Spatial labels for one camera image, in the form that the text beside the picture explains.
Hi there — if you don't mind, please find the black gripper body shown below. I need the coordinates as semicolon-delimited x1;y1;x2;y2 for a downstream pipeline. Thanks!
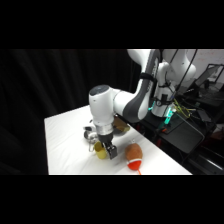
97;132;116;148

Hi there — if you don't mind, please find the yellow plastic cup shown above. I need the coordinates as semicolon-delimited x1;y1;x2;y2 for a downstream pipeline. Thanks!
94;141;109;160

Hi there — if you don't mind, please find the green light strip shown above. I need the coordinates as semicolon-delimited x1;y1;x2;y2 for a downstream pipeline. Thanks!
151;99;177;131

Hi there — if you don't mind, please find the black robot stand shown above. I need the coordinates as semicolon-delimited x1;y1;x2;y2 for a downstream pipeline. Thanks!
138;99;206;156

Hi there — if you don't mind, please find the black curtain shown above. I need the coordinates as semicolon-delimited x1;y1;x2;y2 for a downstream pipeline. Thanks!
0;49;144;175

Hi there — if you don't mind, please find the black laptop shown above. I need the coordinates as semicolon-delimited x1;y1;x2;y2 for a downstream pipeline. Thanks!
194;63;224;91

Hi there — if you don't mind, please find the steel pot with wire handle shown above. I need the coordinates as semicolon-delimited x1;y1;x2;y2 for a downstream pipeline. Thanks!
83;129;98;153

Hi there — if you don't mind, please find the yellow-green cable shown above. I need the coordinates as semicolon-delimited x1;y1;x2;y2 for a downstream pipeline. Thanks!
175;103;193;120

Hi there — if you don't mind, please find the black hanging cable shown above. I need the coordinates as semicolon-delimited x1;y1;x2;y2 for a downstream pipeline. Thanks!
174;49;199;93

